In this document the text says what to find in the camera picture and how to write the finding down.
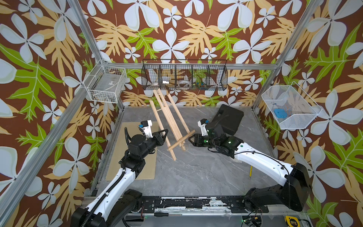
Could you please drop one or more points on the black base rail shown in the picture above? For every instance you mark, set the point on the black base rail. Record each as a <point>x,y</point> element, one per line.
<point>229,204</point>

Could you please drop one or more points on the white wire basket left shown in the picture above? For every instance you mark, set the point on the white wire basket left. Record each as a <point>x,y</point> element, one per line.
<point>105,83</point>

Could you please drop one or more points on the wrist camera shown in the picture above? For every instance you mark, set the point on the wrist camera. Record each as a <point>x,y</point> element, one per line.
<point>145,128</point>
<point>202,125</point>

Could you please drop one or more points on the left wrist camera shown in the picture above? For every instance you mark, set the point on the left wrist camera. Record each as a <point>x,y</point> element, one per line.
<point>145,128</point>

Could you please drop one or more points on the white wire basket right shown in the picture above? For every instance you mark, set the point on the white wire basket right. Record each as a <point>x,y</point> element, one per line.
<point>302,110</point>

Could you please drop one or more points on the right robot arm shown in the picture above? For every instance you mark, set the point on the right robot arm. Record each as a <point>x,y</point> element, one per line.
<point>293,183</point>

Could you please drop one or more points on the white tape roll in basket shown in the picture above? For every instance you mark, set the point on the white tape roll in basket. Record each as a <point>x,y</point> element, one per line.
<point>184,84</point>

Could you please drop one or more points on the white wire basket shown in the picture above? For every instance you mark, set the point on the white wire basket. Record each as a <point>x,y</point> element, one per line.
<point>105,83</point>
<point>302,110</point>

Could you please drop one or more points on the yellow tape measure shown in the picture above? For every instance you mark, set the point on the yellow tape measure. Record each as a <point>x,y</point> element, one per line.
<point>292,221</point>

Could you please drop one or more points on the blue sponge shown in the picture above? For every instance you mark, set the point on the blue sponge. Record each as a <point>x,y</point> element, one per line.
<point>280,113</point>

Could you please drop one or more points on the light wooden board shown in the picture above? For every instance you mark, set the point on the light wooden board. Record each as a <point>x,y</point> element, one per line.
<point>131,149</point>

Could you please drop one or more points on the black wire basket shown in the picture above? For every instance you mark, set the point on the black wire basket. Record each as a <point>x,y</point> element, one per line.
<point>207,75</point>

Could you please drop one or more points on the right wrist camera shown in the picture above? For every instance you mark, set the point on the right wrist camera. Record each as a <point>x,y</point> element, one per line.
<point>202,125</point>

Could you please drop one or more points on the yellow pencil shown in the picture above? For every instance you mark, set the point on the yellow pencil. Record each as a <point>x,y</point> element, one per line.
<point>250,172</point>

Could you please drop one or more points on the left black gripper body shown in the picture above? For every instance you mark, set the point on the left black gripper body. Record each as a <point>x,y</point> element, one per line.
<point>151,143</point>

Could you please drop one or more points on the black plastic case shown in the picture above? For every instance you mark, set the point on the black plastic case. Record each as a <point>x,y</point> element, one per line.
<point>228,118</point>

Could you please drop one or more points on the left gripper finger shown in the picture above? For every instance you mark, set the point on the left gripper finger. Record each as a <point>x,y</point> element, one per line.
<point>163,135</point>
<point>157,133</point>

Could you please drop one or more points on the wooden easel frame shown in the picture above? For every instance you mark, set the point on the wooden easel frame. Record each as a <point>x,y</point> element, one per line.
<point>165,109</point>

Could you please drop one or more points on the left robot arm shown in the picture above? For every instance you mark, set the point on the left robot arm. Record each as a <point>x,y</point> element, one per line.
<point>110,207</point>

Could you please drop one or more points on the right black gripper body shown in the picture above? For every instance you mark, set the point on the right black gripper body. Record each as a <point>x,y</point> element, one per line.
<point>207,142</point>

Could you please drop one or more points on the black screwdriver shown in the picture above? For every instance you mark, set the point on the black screwdriver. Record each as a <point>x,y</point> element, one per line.
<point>161,214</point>

